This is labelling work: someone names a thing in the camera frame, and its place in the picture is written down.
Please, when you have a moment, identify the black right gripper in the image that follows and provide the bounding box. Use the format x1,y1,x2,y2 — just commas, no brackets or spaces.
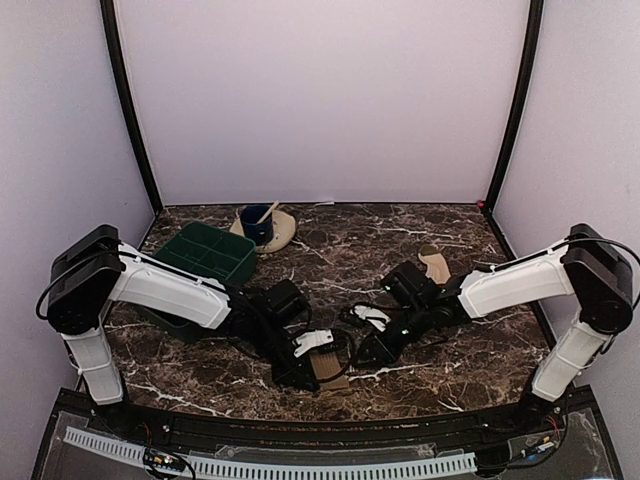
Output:
351,300,431,367

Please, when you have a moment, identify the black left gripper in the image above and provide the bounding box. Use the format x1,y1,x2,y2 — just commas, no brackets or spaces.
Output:
251,318,320,391

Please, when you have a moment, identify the tan sock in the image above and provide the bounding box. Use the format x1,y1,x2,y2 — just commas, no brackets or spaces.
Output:
309,352,349,391

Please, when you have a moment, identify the striped brown red sock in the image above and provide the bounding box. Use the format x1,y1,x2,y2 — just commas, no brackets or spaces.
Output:
418,245,451,285

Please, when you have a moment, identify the green plastic divided tray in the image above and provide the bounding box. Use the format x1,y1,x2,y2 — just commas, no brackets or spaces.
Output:
134,222,256,344

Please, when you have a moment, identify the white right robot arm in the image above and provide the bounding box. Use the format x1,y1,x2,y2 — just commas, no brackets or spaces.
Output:
345,223,639,434

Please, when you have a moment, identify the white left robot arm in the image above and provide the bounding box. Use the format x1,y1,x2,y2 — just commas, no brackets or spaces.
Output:
35,224,334,436

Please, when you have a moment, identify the dark blue cup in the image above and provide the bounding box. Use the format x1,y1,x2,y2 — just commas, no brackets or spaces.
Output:
240,205,274,246

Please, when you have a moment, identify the wooden stick in cup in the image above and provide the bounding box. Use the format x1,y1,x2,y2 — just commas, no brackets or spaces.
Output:
256,201,280,224

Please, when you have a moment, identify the small circuit board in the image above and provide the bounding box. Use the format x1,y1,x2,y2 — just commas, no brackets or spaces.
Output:
143,448,186,473

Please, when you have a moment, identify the white slotted cable duct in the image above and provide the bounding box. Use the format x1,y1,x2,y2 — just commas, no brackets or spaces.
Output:
62,426,478,479

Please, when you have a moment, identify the black front rail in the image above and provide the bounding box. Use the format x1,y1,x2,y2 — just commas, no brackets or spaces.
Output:
111,405,522,449

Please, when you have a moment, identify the black right frame post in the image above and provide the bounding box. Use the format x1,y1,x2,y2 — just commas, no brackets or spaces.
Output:
483,0,544,216

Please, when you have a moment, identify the black frame post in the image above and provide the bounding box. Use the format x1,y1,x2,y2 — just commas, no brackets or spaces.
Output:
99,0,164,216
483,0,544,216

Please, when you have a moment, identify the black left frame post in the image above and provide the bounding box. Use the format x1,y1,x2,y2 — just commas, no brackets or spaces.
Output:
99,0,164,216

